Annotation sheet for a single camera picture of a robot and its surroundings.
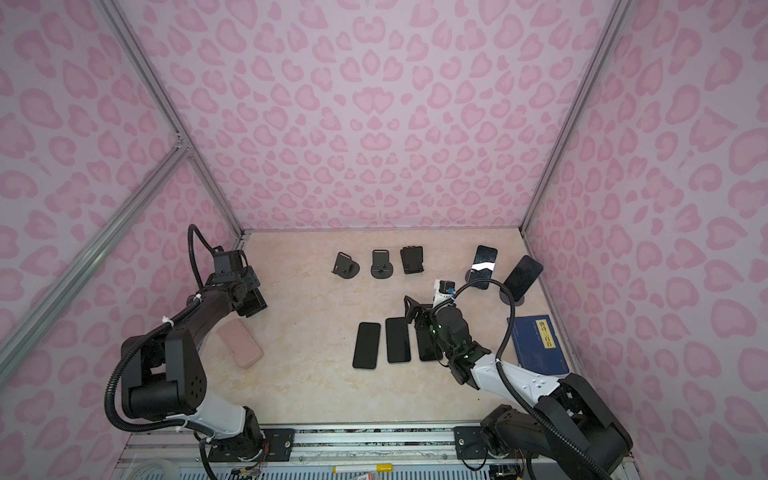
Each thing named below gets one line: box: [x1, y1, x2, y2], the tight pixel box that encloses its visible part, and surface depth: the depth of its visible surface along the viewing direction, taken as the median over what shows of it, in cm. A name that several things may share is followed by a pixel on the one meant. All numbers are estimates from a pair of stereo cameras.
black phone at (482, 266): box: [469, 245, 498, 290], surface depth 102 cm
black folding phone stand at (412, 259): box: [400, 246, 424, 274], surface depth 108 cm
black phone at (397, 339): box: [385, 317, 411, 363], surface depth 95 cm
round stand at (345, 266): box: [331, 251, 361, 279], surface depth 106 cm
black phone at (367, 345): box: [352, 322, 381, 369], surface depth 92 cm
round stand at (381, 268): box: [370, 250, 394, 279], surface depth 106 cm
